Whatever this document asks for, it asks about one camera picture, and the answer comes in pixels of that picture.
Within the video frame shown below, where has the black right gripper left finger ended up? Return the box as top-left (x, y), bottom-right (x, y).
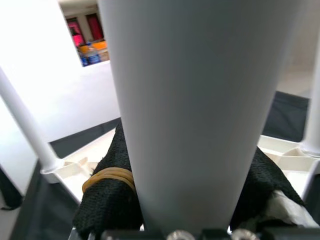
top-left (72, 122), bottom-right (145, 238)

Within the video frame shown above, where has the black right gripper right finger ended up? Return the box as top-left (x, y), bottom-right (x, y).
top-left (229, 146), bottom-right (315, 231)

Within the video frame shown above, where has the white plastic table top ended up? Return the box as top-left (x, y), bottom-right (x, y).
top-left (41, 127), bottom-right (320, 226)

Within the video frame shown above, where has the black leaning flat board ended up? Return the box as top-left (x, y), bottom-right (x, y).
top-left (0, 167), bottom-right (23, 211)

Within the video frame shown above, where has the black tablecloth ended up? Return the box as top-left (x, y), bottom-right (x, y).
top-left (22, 91), bottom-right (311, 240)

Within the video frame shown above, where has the white plastic table leg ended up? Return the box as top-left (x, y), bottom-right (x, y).
top-left (97, 0), bottom-right (301, 236)
top-left (301, 0), bottom-right (320, 158)
top-left (0, 67), bottom-right (63, 176)

